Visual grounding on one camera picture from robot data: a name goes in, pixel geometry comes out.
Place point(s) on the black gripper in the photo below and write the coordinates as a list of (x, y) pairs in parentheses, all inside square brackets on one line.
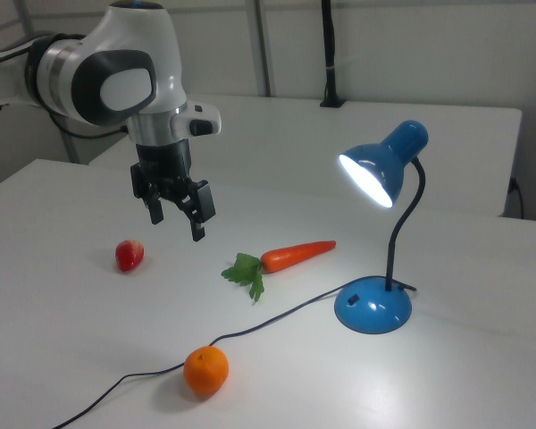
[(163, 163)]

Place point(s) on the blue desk lamp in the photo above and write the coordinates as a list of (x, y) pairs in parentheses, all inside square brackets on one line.
[(373, 308)]

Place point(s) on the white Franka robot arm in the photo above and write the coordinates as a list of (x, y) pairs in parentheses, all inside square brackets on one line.
[(129, 44)]

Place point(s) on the red toy strawberry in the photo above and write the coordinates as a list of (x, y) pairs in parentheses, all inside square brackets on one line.
[(128, 255)]

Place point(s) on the orange toy carrot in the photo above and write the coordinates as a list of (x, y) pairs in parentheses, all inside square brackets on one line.
[(295, 255)]

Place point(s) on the orange mandarin fruit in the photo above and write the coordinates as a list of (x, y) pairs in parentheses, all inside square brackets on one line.
[(206, 370)]

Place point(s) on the black clamp pole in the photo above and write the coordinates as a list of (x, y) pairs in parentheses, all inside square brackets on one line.
[(330, 53)]

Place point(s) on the grey wall frame post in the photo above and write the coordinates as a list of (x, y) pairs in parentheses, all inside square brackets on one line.
[(265, 44)]

